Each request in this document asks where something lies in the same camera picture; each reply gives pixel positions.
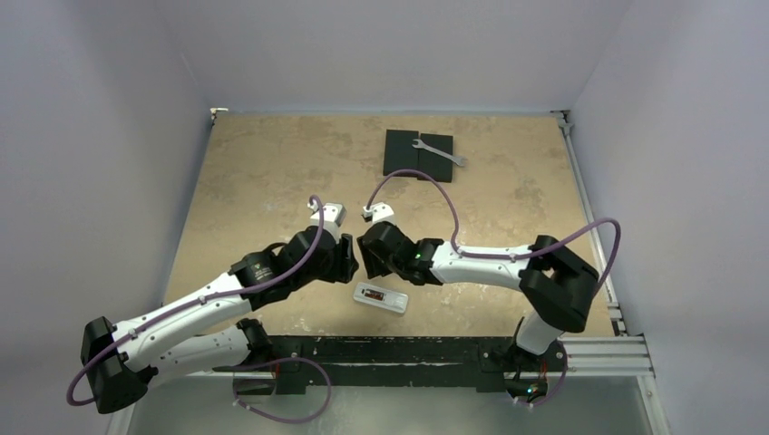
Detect silver wrench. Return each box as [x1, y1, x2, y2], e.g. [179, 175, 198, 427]
[412, 139, 466, 167]

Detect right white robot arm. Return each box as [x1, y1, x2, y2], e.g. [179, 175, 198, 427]
[357, 222, 599, 369]

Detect right black foam block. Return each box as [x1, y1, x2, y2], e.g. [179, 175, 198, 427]
[417, 132, 454, 183]

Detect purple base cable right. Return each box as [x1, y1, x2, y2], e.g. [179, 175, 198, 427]
[511, 355, 570, 410]

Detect white remote control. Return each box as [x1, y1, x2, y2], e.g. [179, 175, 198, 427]
[353, 283, 409, 314]

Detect blue black battery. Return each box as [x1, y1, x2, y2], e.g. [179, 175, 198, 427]
[362, 289, 385, 301]

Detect left black foam block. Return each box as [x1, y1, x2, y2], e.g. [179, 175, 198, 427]
[383, 130, 419, 176]

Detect black foam block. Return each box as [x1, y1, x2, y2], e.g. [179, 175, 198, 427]
[383, 130, 419, 176]
[417, 132, 454, 183]

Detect aluminium frame rail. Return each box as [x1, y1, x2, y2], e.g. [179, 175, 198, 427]
[550, 111, 670, 434]

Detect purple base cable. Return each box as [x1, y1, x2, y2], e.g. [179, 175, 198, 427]
[511, 355, 570, 410]
[232, 353, 335, 425]

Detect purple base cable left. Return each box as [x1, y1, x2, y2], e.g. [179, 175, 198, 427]
[232, 353, 335, 425]

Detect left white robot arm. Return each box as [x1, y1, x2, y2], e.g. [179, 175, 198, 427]
[67, 225, 359, 414]

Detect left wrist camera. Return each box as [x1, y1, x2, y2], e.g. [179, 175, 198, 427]
[307, 201, 347, 228]

